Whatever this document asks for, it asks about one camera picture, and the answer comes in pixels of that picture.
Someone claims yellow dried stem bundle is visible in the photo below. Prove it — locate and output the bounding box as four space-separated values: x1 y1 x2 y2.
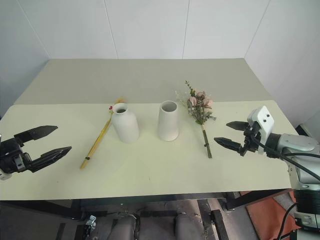
79 96 126 170

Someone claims orange-red floor mat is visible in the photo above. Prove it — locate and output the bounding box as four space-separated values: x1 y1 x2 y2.
245 191 302 240

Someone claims white tapered cylinder vase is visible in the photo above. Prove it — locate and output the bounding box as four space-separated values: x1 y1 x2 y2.
156 100 180 142

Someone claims metal caster wheel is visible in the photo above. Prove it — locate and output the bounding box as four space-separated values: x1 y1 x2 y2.
85 214 98 232

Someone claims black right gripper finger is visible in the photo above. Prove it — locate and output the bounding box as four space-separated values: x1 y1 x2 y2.
213 136 243 154
225 120 251 132

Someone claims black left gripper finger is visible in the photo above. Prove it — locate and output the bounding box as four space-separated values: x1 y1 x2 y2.
27 146 73 174
14 125 59 148

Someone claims black table frame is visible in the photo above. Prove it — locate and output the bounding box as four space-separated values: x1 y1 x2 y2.
0 188 296 221

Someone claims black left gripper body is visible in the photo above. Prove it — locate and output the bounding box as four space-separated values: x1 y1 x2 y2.
0 138 34 175

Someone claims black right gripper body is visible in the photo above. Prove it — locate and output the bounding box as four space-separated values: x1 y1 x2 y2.
238 121 262 157

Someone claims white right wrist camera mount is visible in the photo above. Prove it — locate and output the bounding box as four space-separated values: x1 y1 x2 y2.
246 105 276 156

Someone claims black cable under arm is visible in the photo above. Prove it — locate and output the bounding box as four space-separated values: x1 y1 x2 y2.
276 201 299 240

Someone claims pink flower bouquet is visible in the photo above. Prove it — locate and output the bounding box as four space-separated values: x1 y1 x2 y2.
174 80 217 160

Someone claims white bottle-shaped vase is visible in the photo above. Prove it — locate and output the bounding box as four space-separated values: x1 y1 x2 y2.
110 102 140 144

